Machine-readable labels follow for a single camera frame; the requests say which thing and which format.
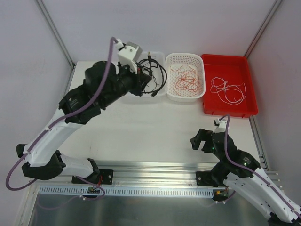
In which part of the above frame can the black cable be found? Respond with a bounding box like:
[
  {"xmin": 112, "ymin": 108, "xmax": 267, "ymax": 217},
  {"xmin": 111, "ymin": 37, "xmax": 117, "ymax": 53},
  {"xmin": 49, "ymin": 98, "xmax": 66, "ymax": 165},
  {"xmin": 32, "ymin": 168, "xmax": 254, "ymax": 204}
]
[{"xmin": 137, "ymin": 52, "xmax": 167, "ymax": 97}]

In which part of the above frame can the round white perforated basket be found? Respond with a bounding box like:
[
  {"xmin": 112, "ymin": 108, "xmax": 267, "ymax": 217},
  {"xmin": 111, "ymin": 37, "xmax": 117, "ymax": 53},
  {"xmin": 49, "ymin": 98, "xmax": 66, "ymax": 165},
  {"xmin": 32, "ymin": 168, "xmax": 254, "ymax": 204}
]
[{"xmin": 166, "ymin": 53, "xmax": 206, "ymax": 103}]

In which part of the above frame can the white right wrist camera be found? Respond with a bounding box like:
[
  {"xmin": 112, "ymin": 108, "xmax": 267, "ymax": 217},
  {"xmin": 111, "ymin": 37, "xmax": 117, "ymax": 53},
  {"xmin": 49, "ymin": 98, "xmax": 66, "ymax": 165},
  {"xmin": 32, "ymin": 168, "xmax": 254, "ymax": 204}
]
[{"xmin": 213, "ymin": 119, "xmax": 229, "ymax": 133}]

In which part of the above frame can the rectangular white perforated basket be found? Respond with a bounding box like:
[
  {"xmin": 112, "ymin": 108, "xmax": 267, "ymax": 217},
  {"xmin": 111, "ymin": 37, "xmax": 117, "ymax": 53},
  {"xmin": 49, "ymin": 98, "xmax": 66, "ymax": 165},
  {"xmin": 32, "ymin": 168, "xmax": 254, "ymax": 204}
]
[{"xmin": 121, "ymin": 51, "xmax": 167, "ymax": 104}]

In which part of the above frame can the orange wire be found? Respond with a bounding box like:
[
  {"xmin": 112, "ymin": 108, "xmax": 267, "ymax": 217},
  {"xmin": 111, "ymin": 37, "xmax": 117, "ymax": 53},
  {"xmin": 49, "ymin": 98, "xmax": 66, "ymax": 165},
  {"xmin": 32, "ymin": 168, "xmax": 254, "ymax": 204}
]
[
  {"xmin": 169, "ymin": 65, "xmax": 203, "ymax": 96},
  {"xmin": 173, "ymin": 70, "xmax": 203, "ymax": 96}
]

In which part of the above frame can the aluminium rail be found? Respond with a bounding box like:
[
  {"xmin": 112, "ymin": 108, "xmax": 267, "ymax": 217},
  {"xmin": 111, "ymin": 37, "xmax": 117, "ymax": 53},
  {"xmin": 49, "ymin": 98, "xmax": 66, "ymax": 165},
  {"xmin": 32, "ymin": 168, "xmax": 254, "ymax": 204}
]
[{"xmin": 30, "ymin": 161, "xmax": 280, "ymax": 188}]

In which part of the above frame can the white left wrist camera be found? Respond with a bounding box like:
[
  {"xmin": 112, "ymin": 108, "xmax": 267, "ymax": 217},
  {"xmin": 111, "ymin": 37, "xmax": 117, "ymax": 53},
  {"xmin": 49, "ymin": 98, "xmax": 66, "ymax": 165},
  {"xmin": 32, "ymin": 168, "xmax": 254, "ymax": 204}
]
[{"xmin": 115, "ymin": 39, "xmax": 143, "ymax": 74}]

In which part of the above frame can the white wire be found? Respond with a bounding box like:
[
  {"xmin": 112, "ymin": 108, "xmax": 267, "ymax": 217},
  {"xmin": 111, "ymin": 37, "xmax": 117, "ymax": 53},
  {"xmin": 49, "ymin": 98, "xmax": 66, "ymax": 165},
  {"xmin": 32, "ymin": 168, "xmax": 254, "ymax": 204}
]
[
  {"xmin": 210, "ymin": 76, "xmax": 230, "ymax": 95},
  {"xmin": 216, "ymin": 82, "xmax": 247, "ymax": 106}
]

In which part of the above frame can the red plastic tray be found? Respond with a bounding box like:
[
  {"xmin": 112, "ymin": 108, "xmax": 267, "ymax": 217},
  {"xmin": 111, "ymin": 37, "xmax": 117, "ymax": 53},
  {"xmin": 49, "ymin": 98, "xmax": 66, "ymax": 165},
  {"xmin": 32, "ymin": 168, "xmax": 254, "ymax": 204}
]
[{"xmin": 201, "ymin": 54, "xmax": 258, "ymax": 118}]

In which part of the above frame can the white slotted cable duct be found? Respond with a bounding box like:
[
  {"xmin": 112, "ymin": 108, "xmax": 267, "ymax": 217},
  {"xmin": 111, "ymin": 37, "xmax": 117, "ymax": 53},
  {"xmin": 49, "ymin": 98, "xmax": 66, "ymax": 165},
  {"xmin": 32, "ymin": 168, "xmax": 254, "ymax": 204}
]
[{"xmin": 39, "ymin": 186, "xmax": 214, "ymax": 198}]

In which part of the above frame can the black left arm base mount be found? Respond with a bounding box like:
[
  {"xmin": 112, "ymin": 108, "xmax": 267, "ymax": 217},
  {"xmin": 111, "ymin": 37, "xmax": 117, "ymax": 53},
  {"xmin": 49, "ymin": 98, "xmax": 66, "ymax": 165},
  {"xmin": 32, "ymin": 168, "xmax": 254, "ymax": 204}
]
[{"xmin": 84, "ymin": 158, "xmax": 114, "ymax": 185}]

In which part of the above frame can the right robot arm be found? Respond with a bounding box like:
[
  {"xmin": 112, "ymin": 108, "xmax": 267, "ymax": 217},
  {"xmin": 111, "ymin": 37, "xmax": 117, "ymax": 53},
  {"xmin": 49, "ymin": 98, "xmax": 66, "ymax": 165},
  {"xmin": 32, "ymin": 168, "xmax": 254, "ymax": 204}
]
[{"xmin": 190, "ymin": 129, "xmax": 301, "ymax": 226}]

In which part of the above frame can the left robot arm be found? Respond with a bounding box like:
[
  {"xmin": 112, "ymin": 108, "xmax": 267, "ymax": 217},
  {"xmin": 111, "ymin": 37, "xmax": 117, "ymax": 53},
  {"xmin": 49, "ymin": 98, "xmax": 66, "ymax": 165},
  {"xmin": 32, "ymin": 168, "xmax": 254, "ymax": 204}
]
[{"xmin": 16, "ymin": 61, "xmax": 151, "ymax": 183}]

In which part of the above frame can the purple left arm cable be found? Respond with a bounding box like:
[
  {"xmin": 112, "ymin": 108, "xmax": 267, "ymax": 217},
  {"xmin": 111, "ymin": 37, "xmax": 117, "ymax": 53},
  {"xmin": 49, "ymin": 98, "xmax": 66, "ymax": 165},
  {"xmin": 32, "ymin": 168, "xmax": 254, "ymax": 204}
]
[{"xmin": 6, "ymin": 36, "xmax": 120, "ymax": 209}]

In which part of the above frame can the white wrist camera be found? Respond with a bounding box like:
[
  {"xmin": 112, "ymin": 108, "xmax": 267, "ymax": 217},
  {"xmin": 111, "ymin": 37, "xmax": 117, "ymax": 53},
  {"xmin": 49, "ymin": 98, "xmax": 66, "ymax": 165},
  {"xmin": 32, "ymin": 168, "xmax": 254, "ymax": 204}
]
[
  {"xmin": 213, "ymin": 119, "xmax": 229, "ymax": 133},
  {"xmin": 115, "ymin": 39, "xmax": 143, "ymax": 74}
]

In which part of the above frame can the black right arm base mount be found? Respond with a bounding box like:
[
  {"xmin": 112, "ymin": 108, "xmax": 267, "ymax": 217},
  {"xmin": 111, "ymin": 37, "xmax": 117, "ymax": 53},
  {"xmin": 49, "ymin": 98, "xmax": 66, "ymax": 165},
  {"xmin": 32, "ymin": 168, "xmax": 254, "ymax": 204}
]
[{"xmin": 195, "ymin": 171, "xmax": 226, "ymax": 187}]

